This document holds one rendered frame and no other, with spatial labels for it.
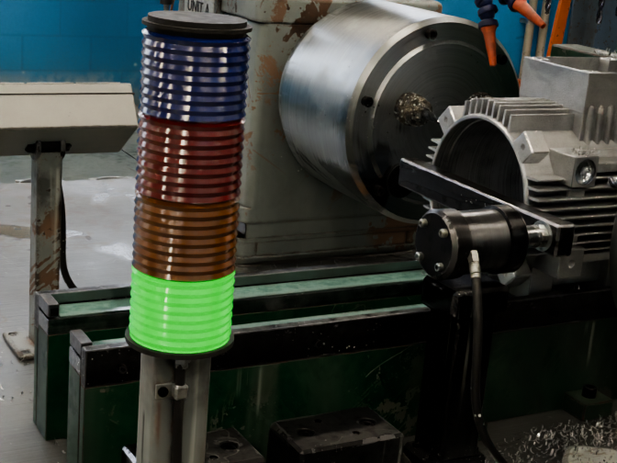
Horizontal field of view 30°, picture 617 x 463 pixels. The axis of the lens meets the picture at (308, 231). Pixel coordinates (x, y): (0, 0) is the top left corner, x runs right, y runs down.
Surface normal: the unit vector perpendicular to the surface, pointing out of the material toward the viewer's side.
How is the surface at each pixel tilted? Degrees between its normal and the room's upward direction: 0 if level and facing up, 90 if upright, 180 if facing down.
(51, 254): 90
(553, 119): 88
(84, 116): 54
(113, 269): 0
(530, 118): 88
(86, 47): 90
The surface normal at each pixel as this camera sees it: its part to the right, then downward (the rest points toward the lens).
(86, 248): 0.08, -0.96
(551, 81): -0.87, 0.07
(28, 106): 0.44, -0.33
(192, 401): 0.47, 0.29
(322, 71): -0.79, -0.28
